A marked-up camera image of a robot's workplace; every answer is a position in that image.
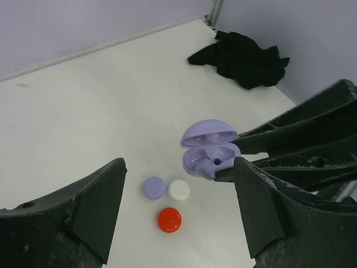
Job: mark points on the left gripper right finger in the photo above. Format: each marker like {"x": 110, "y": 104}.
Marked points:
{"x": 286, "y": 226}

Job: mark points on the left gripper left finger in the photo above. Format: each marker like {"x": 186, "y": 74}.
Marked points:
{"x": 71, "y": 227}

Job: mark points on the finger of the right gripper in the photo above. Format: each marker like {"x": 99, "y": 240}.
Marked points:
{"x": 326, "y": 117}
{"x": 313, "y": 168}

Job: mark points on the purple charging case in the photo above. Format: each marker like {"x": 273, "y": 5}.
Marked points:
{"x": 209, "y": 139}
{"x": 154, "y": 188}

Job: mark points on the red earbud charging case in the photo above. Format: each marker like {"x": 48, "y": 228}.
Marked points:
{"x": 169, "y": 220}

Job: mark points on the purple earbud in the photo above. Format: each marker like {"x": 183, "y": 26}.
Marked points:
{"x": 206, "y": 169}

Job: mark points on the white earbud charging case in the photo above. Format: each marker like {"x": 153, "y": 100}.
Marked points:
{"x": 179, "y": 190}

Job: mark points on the black cloth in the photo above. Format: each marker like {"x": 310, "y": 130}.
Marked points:
{"x": 239, "y": 58}

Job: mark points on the right aluminium frame post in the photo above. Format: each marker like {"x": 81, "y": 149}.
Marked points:
{"x": 212, "y": 18}

